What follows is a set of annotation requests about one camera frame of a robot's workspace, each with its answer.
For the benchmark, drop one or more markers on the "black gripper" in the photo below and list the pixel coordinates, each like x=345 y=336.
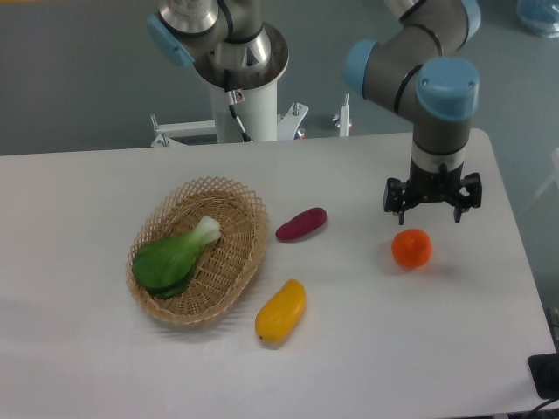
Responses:
x=442 y=185

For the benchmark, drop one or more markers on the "orange fruit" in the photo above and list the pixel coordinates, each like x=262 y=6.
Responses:
x=412 y=248

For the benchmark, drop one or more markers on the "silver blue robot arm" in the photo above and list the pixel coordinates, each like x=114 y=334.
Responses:
x=416 y=75

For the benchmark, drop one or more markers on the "purple sweet potato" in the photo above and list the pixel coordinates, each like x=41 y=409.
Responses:
x=303 y=224

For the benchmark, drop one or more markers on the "yellow mango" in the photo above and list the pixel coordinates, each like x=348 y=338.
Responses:
x=278 y=317

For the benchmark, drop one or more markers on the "blue object top right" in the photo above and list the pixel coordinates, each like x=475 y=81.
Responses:
x=539 y=16

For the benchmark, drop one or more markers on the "black device at table edge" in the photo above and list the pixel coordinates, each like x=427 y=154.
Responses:
x=544 y=371

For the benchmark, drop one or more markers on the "woven wicker basket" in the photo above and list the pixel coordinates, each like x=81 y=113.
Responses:
x=225 y=268

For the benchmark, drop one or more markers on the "green bok choy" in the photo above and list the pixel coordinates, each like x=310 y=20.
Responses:
x=165 y=267

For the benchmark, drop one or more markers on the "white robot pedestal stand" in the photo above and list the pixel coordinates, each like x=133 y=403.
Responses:
x=238 y=116

